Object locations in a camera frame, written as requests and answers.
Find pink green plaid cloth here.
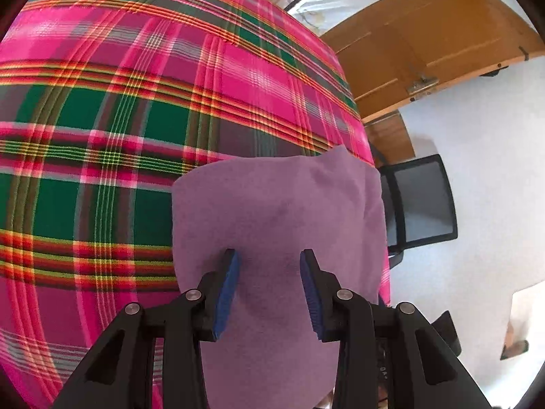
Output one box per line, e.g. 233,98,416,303
0,0,392,409

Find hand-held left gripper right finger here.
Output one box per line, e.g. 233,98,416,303
299,248,488,409

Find metal door handle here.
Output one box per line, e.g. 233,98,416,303
406,74,439,96

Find purple fleece pants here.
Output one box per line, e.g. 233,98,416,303
171,145,388,409

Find wooden board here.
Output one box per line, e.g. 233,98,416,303
364,113,416,167

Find wooden door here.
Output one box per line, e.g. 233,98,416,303
319,0,545,122

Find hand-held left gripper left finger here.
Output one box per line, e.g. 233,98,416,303
51,248,241,409

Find black mesh office chair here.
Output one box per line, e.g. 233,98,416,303
375,153,464,356

